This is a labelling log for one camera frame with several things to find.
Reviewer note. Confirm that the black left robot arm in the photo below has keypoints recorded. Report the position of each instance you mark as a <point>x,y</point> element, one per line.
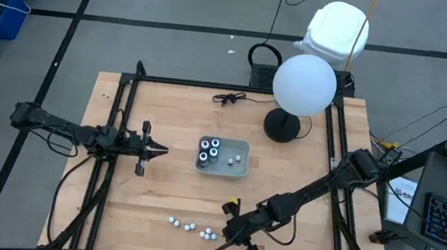
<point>61,126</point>

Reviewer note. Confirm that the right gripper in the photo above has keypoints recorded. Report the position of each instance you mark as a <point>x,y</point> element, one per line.
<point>254,228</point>

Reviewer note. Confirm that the small blue food colouring bottle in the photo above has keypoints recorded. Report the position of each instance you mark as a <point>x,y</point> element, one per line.
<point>238,158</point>

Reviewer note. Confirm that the white printed paper sheet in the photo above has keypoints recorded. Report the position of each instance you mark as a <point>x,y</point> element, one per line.
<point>400,202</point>

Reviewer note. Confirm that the large green food colouring bottle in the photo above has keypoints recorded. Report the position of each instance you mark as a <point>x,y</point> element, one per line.
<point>213,152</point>

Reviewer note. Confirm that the black perforated equipment box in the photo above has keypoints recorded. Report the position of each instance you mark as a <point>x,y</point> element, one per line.
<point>262,77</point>

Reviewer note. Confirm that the large purple food colouring bottle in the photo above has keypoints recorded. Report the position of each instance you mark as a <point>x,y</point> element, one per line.
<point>205,144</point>

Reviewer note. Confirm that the small dark blue colouring bottle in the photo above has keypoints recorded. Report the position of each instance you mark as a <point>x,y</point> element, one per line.
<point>192,226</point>

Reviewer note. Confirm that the small orange food colouring bottle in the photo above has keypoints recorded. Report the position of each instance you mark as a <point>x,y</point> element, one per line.
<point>202,234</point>
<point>230,161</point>
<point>208,230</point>

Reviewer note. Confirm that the small dark red colouring bottle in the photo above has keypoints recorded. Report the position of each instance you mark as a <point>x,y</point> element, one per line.
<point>187,227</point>

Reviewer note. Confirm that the large blue food colouring bottle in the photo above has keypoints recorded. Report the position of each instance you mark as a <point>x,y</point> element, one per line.
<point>215,143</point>

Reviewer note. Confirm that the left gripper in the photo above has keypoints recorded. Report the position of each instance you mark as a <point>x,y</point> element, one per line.
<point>134,145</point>

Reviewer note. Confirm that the white lined trash bin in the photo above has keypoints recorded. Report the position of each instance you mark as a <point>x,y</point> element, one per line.
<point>333,32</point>

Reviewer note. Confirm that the small purple food colouring bottle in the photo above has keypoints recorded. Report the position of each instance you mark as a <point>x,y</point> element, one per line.
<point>207,236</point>

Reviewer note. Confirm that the globe table lamp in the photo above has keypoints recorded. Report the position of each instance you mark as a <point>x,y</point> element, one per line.
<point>304,85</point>

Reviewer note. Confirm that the grey plastic bin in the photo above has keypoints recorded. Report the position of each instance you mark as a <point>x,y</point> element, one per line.
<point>235,172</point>

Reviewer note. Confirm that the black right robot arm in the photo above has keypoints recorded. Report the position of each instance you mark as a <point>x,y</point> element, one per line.
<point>325,181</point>

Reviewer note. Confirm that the large black food colouring bottle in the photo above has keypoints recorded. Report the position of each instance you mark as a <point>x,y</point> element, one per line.
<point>203,156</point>

